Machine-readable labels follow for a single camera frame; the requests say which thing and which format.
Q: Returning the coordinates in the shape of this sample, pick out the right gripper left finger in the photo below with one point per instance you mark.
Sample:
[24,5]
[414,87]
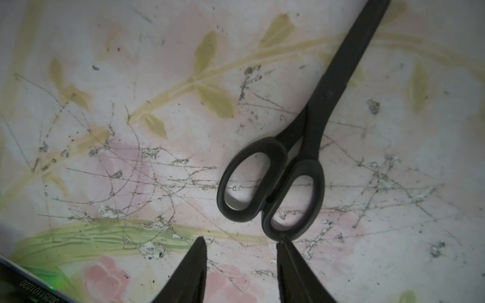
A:
[187,283]

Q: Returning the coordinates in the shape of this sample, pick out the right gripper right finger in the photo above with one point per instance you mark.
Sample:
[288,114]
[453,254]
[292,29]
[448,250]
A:
[297,282]

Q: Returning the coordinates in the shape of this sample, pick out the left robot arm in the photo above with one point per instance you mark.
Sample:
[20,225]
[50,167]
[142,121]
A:
[19,285]

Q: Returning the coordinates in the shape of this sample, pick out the all black scissors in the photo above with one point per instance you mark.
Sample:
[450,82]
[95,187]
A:
[294,152]

